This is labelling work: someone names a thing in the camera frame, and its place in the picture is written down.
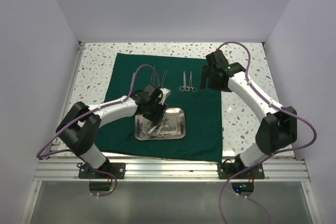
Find steel surgical scissors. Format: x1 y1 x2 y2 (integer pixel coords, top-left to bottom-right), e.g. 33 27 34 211
187 71 197 93

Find green surgical cloth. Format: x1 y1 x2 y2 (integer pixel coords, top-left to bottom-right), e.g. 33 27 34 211
95 54 223 162

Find steel hemostat clamp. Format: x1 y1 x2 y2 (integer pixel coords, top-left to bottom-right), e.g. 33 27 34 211
180 71 189 92

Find steel instrument tray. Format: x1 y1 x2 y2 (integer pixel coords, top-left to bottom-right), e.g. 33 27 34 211
134 108 186 141

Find steel forceps tweezers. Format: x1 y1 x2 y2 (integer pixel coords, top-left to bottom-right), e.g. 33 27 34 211
150 66 156 84

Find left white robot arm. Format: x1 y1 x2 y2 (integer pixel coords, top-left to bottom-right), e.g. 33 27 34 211
56 84 171 178

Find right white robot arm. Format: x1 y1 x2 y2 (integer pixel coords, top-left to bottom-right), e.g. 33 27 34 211
200 50 297 178

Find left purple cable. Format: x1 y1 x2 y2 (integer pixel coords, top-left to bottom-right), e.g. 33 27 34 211
36 64 162 159

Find purple cable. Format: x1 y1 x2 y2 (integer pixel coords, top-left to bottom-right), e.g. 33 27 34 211
36 64 162 159
216 40 318 224

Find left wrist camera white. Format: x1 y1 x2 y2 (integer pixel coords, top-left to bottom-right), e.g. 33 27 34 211
160 88 171 104

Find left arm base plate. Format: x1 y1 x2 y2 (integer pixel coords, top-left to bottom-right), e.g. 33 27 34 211
76 163 126 179

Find aluminium left rail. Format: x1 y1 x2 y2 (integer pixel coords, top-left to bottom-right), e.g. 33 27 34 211
68 41 86 97

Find aluminium rail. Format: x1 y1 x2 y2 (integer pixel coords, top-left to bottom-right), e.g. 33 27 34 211
68 41 86 97
33 155 310 182

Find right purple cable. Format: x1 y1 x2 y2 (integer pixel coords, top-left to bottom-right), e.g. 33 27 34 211
216 40 318 224

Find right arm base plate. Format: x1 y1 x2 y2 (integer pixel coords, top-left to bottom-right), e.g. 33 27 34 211
217 162 265 179

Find aluminium front rail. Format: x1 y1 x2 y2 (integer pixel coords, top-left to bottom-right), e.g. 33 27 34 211
33 155 310 182

